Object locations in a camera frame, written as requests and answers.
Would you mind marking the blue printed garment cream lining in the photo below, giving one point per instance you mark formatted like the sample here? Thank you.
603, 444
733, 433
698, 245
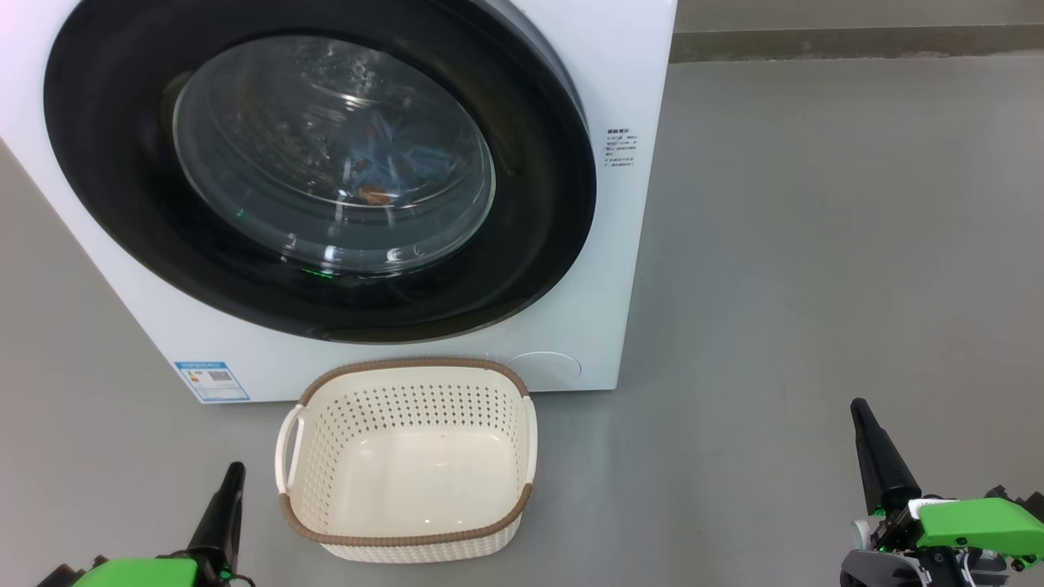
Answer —
371, 163

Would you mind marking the blue energy label sticker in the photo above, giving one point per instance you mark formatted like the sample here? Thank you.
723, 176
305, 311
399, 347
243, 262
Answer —
210, 381

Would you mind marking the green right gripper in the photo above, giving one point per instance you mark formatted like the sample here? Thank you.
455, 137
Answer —
979, 526

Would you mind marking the steel washer drum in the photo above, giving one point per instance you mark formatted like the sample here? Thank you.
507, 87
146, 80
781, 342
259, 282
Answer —
245, 122

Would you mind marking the white front-load washing machine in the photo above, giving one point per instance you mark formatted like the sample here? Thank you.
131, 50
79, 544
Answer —
620, 285

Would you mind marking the black printed text label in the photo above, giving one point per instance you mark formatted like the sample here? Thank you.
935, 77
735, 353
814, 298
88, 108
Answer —
620, 147

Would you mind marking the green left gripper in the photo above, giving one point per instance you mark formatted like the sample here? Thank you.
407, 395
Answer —
130, 575

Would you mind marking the cream perforated laundry basket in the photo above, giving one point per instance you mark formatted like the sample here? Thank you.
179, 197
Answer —
408, 481

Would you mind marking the round white filter cover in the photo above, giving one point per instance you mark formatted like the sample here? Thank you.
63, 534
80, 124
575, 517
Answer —
546, 367

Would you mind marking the dark washing machine door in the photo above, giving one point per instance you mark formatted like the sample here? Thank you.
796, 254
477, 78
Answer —
106, 163

